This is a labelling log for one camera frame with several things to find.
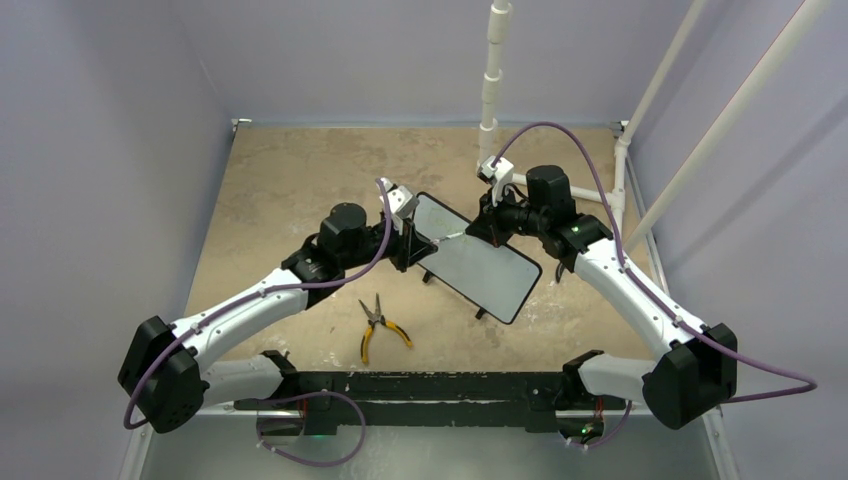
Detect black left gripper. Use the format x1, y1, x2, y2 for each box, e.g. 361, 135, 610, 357
340, 213, 436, 272

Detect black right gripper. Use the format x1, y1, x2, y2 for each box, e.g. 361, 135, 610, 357
467, 184, 547, 249

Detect white green whiteboard marker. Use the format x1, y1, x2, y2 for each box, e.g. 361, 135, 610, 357
431, 231, 465, 245

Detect black-framed whiteboard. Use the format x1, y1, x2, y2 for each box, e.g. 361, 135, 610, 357
414, 192, 542, 325

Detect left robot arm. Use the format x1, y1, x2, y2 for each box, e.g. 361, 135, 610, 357
118, 197, 437, 433

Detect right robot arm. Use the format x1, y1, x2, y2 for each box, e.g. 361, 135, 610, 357
465, 158, 738, 430

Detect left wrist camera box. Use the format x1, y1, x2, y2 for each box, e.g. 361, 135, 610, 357
383, 184, 419, 224

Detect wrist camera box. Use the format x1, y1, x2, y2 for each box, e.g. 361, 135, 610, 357
477, 156, 514, 207
383, 184, 419, 224

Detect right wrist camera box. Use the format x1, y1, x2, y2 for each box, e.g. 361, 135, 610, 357
477, 156, 514, 207

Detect yellow-handled pliers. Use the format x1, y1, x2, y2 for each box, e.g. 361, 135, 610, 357
357, 293, 414, 366

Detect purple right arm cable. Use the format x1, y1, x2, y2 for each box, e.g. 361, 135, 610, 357
491, 121, 819, 405

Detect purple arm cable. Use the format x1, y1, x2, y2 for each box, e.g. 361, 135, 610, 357
491, 121, 819, 405
123, 177, 395, 431

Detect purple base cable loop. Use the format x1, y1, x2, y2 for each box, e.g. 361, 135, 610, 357
255, 390, 368, 469

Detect white PVC pipe frame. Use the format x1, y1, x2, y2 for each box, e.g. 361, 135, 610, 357
475, 0, 833, 253

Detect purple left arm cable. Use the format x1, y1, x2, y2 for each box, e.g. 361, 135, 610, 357
123, 177, 395, 431

